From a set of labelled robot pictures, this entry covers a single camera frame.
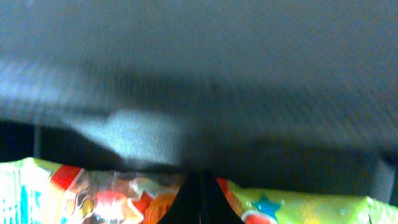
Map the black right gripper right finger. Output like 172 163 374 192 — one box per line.
200 170 244 224

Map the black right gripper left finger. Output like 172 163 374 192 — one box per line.
158 172 201 224

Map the Haribo gummy candy bag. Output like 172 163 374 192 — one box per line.
1 157 397 224

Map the black open box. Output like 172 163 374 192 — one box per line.
1 0 397 204

